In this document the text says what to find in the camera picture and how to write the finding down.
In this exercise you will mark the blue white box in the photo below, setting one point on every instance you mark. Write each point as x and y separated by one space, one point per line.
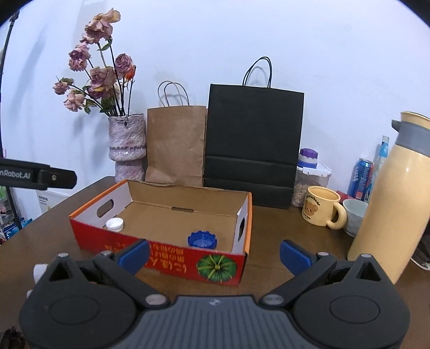
16 228

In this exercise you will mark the white bowl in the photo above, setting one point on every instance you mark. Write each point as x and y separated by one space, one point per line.
356 214

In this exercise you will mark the black paper bag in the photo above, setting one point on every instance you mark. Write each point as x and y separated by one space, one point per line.
252 134

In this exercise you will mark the clear bottle blue label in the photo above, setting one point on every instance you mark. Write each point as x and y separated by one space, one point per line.
381 154

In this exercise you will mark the white capped bottle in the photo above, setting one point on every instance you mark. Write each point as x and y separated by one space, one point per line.
114 224

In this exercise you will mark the cream thermos jug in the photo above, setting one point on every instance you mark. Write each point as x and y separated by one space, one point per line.
389 201

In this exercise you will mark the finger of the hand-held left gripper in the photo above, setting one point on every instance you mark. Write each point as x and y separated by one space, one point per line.
58 178

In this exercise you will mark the brown paper bag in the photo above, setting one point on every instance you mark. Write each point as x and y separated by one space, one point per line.
176 144

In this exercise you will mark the dried pink rose bouquet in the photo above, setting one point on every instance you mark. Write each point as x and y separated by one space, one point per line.
100 75

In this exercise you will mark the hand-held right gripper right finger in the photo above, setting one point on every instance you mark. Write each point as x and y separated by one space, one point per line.
295 257

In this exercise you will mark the white printed package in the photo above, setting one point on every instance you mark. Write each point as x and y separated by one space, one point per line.
53 199

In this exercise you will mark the red cardboard box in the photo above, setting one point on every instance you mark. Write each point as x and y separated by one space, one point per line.
168 214

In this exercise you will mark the purple lid food container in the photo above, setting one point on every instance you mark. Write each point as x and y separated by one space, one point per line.
310 164

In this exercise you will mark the blue drink can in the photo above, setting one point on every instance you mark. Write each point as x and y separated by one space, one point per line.
359 178

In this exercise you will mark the blue bottle cap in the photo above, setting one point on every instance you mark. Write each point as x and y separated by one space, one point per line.
201 240

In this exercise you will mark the pink mottled ceramic vase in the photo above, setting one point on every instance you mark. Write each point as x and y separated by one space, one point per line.
127 141

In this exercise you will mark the yellow bear mug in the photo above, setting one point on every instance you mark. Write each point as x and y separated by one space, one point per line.
317 208

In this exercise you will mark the small white object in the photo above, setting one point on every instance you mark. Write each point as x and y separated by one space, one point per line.
40 271

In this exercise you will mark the dark object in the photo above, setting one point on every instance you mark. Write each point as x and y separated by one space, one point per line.
422 255

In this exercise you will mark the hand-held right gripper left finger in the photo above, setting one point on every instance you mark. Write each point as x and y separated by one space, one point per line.
133 256

